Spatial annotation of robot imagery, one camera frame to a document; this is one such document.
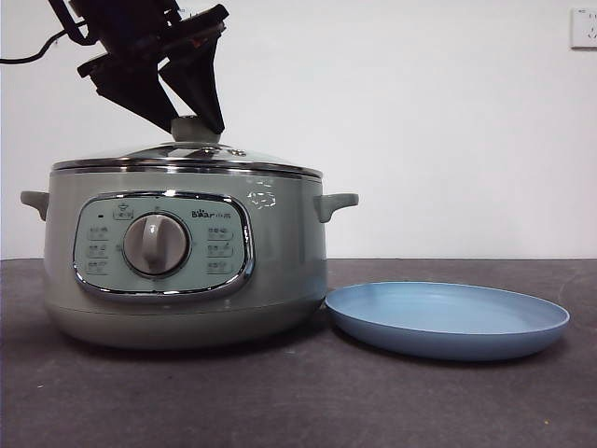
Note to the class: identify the blue plate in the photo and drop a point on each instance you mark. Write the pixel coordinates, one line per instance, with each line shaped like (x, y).
(420, 310)

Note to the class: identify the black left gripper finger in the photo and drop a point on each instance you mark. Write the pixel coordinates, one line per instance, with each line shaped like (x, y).
(205, 79)
(128, 88)

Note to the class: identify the white wall socket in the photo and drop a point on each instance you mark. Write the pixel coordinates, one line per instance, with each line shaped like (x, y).
(585, 28)

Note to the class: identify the pale green electric steamer pot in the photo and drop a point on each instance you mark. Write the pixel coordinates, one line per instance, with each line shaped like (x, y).
(280, 261)

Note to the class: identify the glass lid with green knob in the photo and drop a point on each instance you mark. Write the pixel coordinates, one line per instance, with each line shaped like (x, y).
(192, 127)

